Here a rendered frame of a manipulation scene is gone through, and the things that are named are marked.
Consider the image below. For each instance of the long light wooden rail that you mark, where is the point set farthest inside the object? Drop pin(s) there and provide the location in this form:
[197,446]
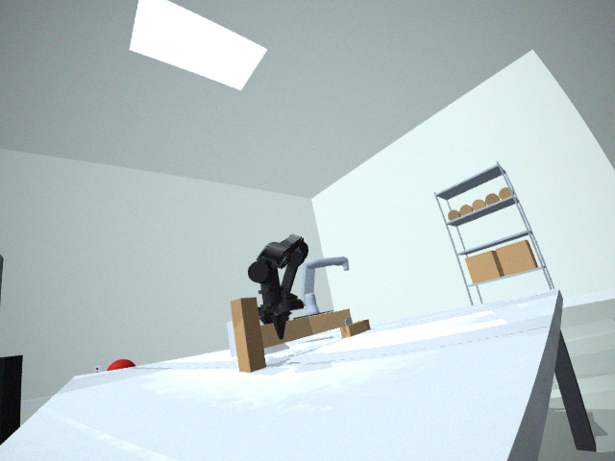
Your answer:
[304,327]

